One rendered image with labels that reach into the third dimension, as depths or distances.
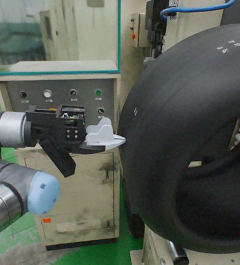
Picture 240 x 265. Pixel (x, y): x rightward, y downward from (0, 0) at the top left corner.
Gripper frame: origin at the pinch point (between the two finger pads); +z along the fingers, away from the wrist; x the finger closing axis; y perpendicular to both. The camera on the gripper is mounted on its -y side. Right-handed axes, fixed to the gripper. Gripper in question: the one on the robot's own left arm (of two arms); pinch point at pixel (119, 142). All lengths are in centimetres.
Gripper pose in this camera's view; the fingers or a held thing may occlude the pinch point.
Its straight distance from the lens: 47.1
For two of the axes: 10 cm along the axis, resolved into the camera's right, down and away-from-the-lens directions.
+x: -1.2, -4.9, 8.7
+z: 9.9, 0.5, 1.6
